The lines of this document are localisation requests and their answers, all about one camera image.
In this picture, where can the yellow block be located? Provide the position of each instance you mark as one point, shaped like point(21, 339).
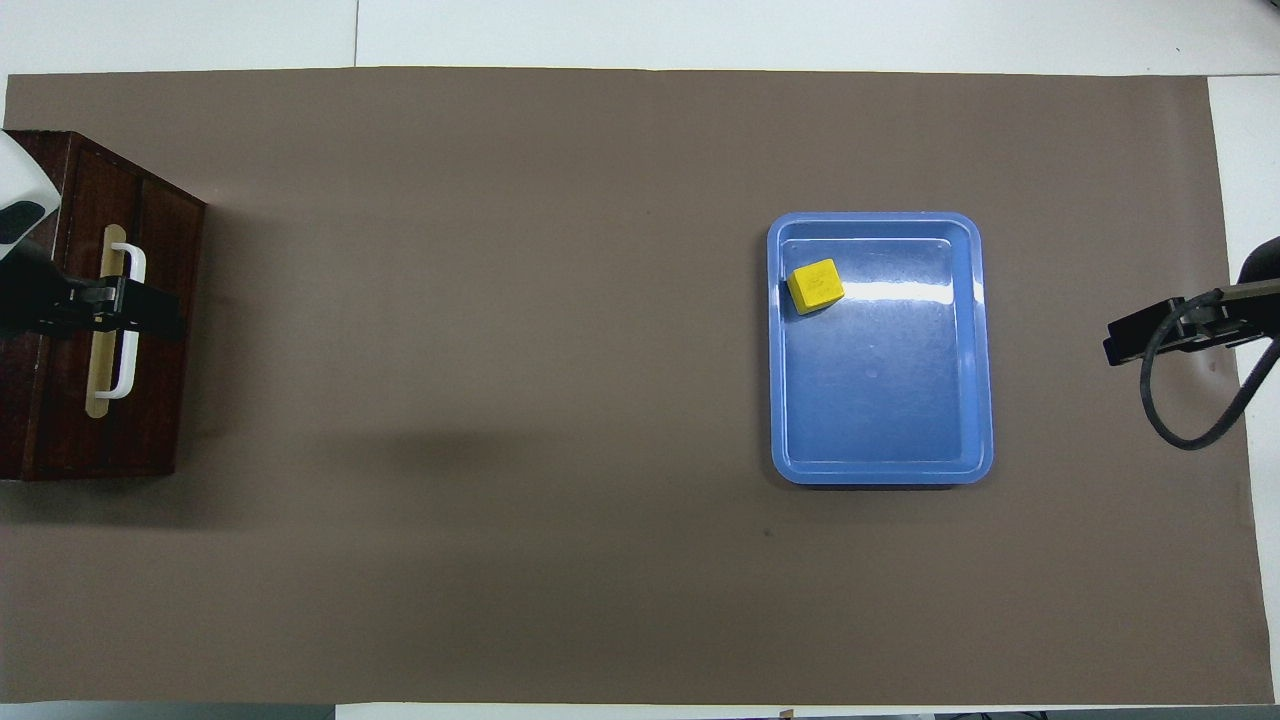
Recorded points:
point(815, 286)

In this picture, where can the brown table mat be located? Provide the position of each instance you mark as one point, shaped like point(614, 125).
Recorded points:
point(500, 400)

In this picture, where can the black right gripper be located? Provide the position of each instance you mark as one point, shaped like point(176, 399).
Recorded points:
point(1250, 315)

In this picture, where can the dark wooden cabinet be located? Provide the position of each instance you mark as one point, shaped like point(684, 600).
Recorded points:
point(170, 300)

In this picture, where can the blue plastic tray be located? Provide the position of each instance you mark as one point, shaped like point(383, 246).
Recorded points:
point(880, 400)

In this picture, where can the dark wooden drawer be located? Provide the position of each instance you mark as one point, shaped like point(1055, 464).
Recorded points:
point(100, 200)

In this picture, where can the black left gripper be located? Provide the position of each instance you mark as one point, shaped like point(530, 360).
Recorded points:
point(35, 300)

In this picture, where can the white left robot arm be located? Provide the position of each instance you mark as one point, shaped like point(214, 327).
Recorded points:
point(20, 180)

